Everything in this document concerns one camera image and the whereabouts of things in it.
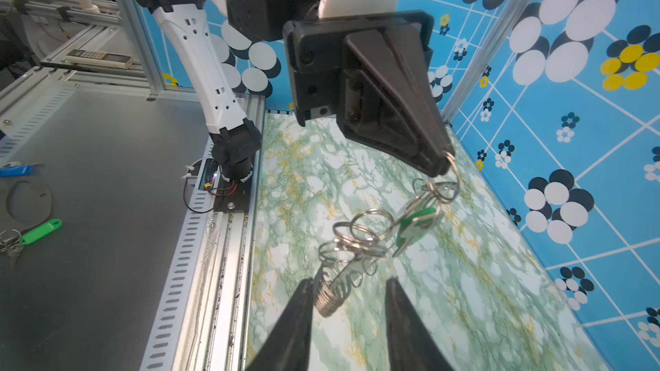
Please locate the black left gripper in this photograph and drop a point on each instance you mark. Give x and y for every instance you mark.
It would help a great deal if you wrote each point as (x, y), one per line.
(386, 102)

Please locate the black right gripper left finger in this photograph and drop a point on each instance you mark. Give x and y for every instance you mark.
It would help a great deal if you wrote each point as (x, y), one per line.
(288, 345)

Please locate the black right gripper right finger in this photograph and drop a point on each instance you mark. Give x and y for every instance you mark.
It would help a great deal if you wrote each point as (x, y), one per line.
(410, 345)

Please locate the steel key organizer plate with rings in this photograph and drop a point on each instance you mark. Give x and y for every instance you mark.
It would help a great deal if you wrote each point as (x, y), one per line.
(359, 244)

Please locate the green key tag with key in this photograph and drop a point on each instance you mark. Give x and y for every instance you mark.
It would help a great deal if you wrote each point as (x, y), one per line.
(414, 227)

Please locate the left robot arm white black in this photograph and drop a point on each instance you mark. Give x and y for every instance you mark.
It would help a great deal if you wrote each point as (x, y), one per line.
(232, 46)

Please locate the green key tag on bench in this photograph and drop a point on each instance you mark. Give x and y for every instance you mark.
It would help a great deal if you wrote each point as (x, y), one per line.
(41, 232)

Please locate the remote handset on bench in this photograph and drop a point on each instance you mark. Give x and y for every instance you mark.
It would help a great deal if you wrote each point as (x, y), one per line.
(99, 59)

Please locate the blue tool on bench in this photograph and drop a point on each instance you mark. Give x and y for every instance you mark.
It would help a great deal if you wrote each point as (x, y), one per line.
(18, 169)

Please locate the aluminium frame post right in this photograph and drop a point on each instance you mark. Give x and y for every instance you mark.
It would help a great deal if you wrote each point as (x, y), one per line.
(483, 57)

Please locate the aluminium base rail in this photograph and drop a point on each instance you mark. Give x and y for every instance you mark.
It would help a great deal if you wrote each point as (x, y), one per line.
(201, 320)

